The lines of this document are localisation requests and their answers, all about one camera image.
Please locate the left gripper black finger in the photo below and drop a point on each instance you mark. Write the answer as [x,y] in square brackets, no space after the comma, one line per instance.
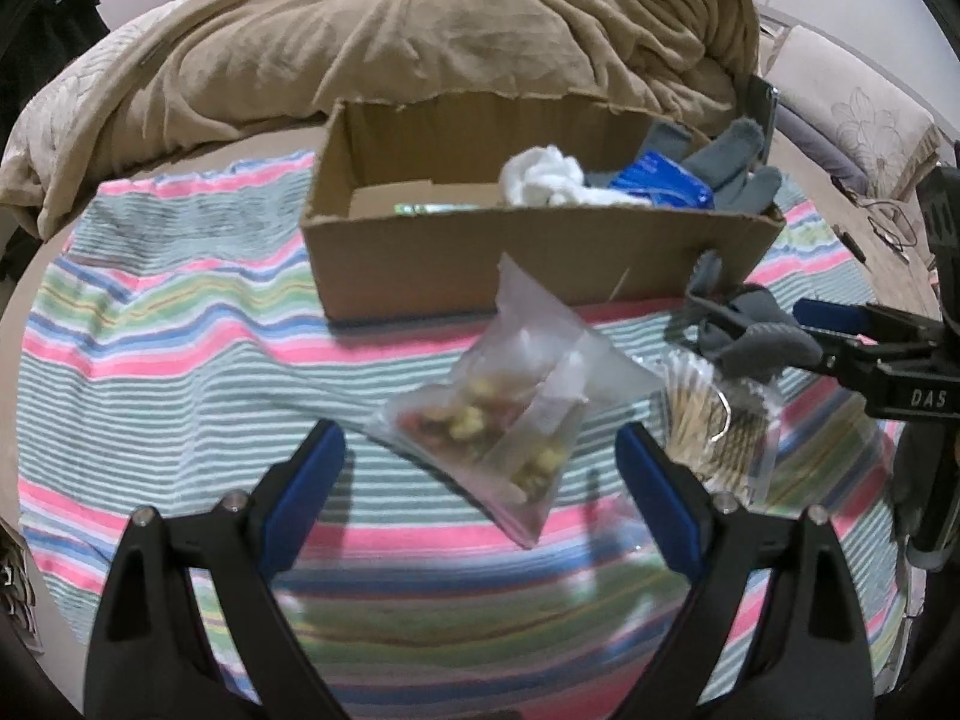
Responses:
[832,357]

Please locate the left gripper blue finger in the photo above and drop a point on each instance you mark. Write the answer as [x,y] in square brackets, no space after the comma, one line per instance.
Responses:
[840,314]

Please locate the dark grey socks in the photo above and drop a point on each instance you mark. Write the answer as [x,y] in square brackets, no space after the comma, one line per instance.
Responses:
[738,330]

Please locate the bag of cotton swabs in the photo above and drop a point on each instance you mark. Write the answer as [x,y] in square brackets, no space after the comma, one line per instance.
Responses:
[725,431]

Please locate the blue tissue pack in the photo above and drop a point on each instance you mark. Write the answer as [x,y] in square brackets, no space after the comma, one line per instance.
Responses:
[663,182]

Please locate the clear bag of snacks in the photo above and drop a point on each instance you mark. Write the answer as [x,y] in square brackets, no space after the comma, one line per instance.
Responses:
[503,423]

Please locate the white socks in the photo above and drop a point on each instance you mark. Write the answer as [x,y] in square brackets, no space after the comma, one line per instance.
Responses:
[544,177]

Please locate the green cartoon tissue pack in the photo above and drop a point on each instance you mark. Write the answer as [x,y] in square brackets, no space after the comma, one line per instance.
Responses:
[417,209]

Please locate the brown cardboard box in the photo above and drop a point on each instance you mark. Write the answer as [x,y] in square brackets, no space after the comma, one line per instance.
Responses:
[371,265]

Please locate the grey blue pillow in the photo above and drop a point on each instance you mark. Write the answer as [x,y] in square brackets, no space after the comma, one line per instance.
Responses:
[819,149]

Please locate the beige embroidered pillow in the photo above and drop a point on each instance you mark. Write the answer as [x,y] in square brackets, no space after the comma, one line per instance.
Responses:
[874,123]

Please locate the striped colourful towel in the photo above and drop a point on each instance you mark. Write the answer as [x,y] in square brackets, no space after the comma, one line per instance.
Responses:
[175,348]

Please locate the tan fleece blanket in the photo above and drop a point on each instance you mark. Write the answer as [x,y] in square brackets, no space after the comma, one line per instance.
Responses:
[194,72]

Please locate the dark hanging clothes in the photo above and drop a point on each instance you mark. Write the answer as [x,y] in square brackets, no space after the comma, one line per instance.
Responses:
[39,39]

